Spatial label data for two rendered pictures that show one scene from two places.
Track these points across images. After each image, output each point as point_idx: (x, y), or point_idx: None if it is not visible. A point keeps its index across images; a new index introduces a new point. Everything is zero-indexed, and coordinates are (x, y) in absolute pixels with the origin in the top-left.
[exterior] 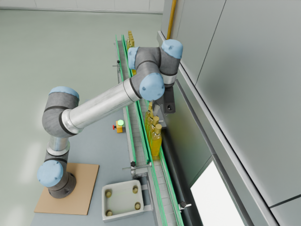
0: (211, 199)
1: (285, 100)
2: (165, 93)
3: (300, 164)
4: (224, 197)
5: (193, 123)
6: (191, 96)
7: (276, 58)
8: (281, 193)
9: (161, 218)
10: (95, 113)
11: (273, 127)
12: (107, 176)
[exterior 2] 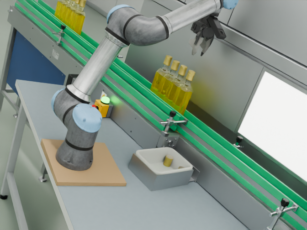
0: (269, 110)
1: (306, 2)
2: (214, 21)
3: None
4: (282, 91)
5: (234, 56)
6: (227, 32)
7: None
8: None
9: (221, 161)
10: (190, 16)
11: (304, 18)
12: (120, 155)
